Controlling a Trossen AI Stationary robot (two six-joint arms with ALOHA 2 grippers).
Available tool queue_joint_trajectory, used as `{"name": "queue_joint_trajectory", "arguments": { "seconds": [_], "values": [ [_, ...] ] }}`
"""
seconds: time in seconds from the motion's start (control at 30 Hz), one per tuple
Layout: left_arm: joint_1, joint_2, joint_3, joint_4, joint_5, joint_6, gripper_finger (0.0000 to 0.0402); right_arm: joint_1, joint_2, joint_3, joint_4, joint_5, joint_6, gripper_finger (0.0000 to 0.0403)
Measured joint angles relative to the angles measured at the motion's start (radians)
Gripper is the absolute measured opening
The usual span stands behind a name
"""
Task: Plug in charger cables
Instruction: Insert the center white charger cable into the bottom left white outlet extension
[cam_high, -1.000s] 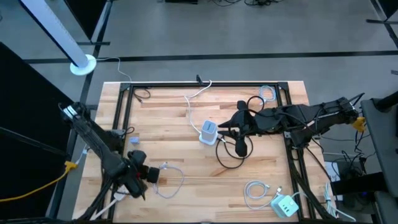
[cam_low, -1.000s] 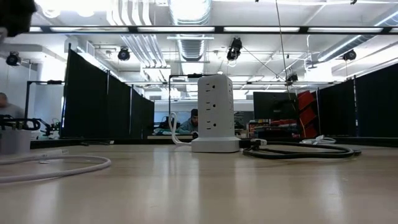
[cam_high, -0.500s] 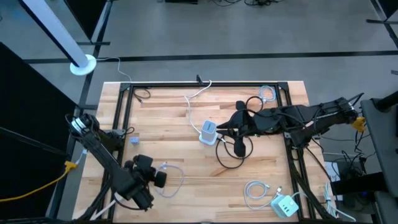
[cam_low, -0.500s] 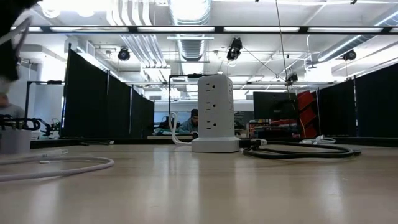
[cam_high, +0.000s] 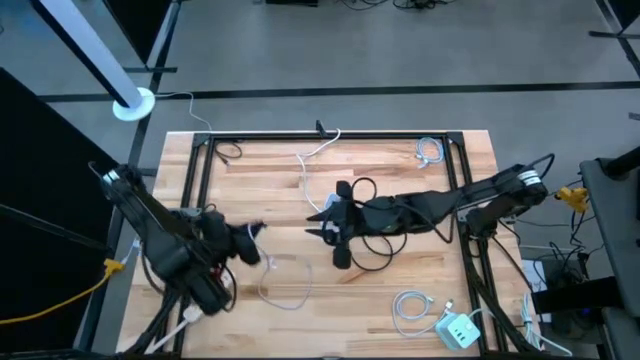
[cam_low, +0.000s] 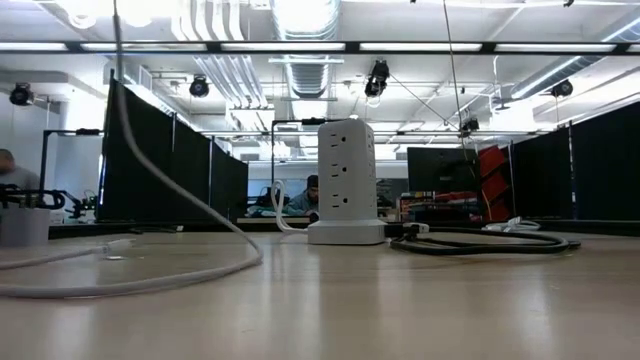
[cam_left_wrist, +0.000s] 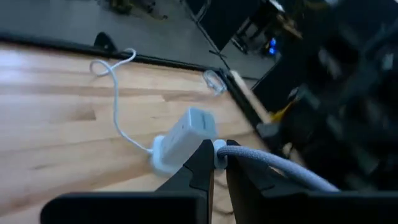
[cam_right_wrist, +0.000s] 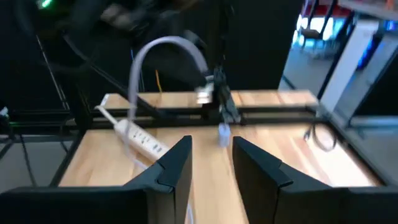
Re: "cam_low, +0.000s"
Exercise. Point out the white tower power strip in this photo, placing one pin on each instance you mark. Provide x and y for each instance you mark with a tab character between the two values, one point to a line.
347	175

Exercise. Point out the small blue-grey wall charger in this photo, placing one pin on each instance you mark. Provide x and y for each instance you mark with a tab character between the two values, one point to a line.
22	227

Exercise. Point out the background black robot arm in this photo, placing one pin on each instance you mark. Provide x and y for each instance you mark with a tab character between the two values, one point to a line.
30	196

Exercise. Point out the person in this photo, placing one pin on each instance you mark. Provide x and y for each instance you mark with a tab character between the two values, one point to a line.
17	175
305	200

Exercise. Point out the shelf with coloured boxes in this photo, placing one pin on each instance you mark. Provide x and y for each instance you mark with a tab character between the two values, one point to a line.
435	205

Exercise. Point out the black ceiling spotlight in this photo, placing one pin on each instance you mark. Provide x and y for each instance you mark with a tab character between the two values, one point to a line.
562	88
199	87
470	125
21	94
377	77

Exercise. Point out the black monitor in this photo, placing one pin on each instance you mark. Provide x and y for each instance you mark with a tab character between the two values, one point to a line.
442	170

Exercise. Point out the black partition curtain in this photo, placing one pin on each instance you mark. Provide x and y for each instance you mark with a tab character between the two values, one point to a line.
160	170
590	170

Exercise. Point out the overhead light bar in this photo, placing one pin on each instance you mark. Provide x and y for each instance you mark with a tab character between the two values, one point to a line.
420	47

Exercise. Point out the red bin rack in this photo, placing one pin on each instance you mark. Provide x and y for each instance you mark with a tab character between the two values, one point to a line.
492	180

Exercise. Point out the silver air duct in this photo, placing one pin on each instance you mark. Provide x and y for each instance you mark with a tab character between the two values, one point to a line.
307	75

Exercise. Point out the black aluminium table frame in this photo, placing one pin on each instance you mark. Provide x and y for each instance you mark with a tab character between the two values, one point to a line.
600	227

